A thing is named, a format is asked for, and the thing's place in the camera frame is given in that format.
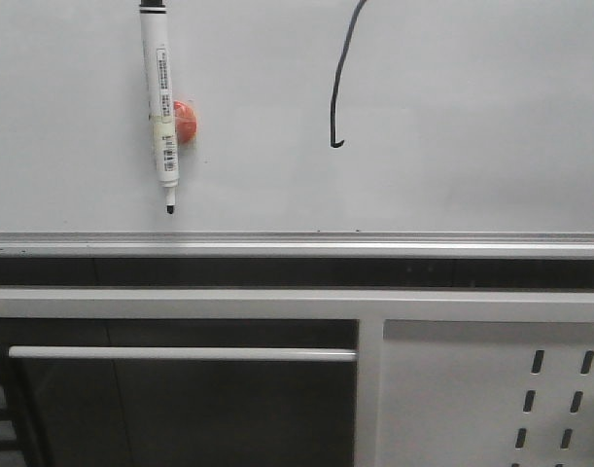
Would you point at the white horizontal bar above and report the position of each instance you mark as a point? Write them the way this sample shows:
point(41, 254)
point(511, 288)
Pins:
point(182, 353)

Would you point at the red round magnet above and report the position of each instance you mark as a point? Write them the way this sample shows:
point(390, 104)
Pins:
point(185, 122)

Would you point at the white whiteboard marker pen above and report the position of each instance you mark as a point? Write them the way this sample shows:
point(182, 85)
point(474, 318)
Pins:
point(154, 32)

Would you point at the white perforated metal panel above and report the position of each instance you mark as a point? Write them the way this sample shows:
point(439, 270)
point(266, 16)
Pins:
point(486, 394)

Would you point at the white metal stand frame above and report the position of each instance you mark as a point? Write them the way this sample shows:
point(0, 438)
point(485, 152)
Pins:
point(371, 307)

